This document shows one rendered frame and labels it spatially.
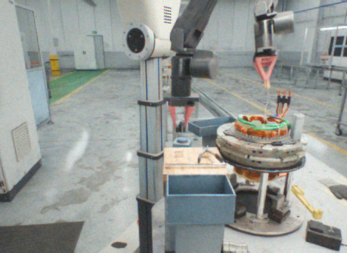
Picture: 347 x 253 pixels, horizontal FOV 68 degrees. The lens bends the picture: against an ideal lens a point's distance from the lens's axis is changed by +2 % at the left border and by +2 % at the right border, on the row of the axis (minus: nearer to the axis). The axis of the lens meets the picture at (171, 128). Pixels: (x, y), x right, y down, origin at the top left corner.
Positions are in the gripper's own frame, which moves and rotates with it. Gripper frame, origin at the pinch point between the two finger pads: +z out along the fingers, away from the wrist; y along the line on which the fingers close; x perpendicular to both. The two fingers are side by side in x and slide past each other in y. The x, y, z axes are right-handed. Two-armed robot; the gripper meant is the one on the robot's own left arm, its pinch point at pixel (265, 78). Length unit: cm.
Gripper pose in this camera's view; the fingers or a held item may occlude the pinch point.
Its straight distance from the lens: 96.4
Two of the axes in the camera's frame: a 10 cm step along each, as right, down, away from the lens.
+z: 0.4, 10.0, -0.8
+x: -9.8, 0.5, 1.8
